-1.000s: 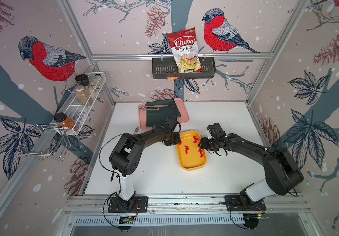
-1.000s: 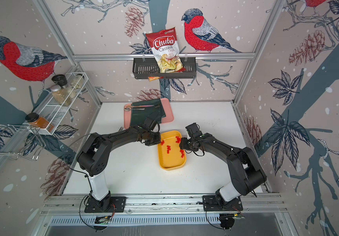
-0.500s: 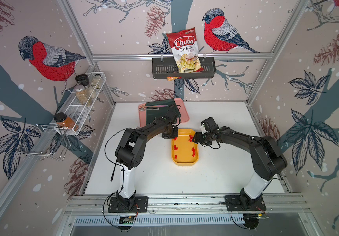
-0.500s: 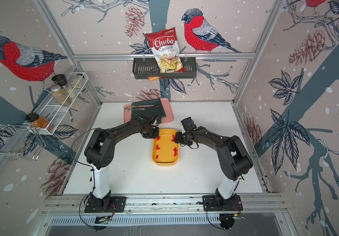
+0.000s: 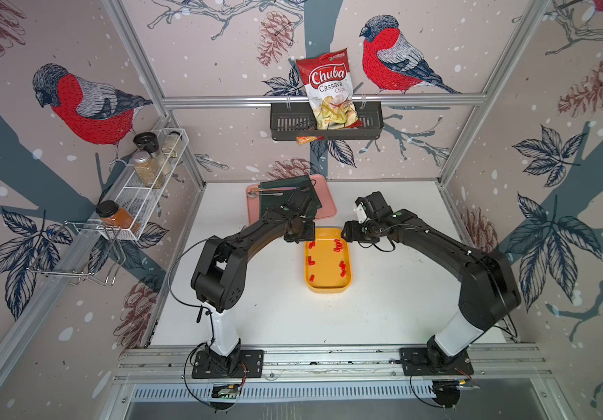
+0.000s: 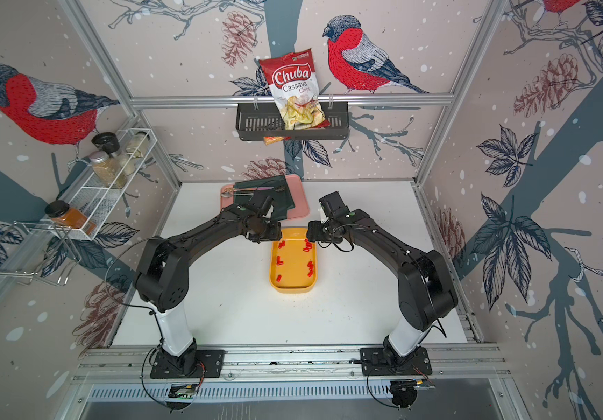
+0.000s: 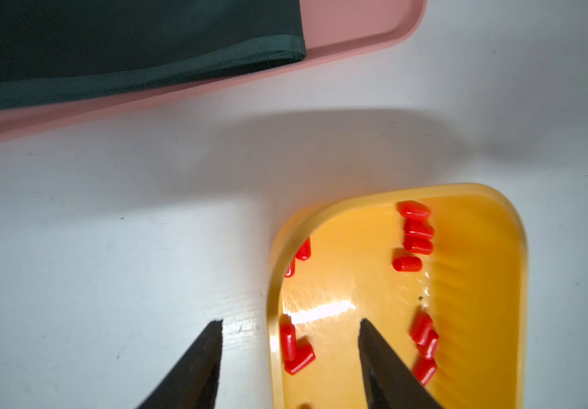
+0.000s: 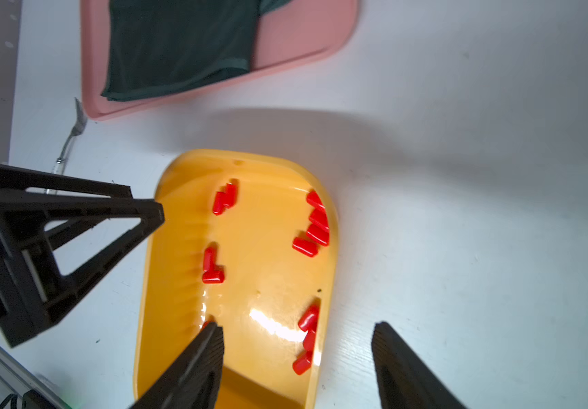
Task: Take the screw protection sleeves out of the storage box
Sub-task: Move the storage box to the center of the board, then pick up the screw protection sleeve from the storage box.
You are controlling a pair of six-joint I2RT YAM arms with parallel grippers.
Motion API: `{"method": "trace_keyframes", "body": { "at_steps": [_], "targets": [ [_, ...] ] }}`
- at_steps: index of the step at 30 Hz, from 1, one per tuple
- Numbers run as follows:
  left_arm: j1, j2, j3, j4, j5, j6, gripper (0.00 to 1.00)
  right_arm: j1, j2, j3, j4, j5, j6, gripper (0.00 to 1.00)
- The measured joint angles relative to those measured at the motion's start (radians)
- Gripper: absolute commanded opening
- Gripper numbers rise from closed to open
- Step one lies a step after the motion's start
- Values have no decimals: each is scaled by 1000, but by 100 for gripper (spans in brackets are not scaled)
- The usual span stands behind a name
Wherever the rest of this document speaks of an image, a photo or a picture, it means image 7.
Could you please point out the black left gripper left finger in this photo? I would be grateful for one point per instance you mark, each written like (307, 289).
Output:
(193, 381)

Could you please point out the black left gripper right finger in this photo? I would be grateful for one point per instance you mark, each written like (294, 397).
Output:
(388, 382)

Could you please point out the red sleeve eleven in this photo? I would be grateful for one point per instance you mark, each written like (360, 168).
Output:
(424, 370)

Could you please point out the red sleeve ten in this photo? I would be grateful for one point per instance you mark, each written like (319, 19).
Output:
(428, 348)

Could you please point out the red sleeve one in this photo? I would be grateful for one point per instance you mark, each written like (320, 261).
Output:
(413, 210)

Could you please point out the yellow plastic storage box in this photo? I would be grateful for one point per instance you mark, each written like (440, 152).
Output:
(473, 286)

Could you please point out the red sleeve nine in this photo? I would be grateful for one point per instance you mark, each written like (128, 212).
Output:
(421, 327)

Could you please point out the red sleeve eight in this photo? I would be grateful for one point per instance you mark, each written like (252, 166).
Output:
(305, 355)

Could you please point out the red sleeve seven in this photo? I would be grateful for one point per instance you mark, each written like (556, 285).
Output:
(288, 341)

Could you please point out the red sleeve four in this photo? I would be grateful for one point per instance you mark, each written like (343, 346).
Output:
(407, 264)

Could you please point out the red sleeve three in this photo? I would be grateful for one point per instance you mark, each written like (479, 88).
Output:
(417, 245)

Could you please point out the red sleeve six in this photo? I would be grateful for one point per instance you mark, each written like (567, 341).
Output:
(291, 269)

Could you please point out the red sleeve five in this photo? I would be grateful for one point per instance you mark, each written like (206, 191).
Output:
(305, 251)

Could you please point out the red sleeve two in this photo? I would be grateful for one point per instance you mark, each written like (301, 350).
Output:
(418, 229)

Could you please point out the pink plastic tray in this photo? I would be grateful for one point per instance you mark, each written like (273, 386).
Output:
(333, 30)

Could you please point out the dark green cloth napkin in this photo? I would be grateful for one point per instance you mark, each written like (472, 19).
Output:
(65, 51)

